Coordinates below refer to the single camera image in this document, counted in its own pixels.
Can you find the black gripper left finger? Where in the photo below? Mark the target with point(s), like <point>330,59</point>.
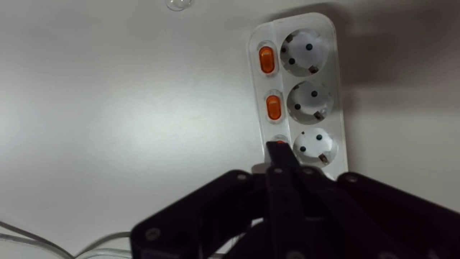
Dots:
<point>261,213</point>

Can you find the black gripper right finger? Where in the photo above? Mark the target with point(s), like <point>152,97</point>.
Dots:
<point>384,222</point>

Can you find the white multi-socket power strip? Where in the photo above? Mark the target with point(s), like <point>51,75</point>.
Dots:
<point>296,85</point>

